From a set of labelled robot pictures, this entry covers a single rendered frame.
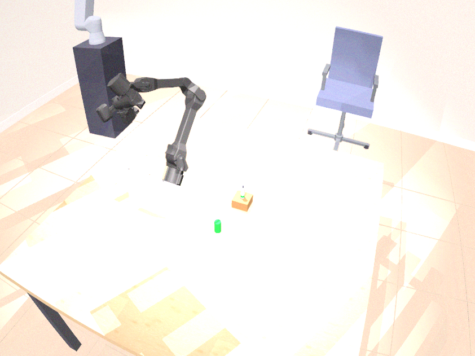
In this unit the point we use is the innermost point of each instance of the orange square block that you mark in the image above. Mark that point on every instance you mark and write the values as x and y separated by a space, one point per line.
242 204

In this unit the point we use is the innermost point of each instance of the green marker cap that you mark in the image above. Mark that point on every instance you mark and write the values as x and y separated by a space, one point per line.
217 226

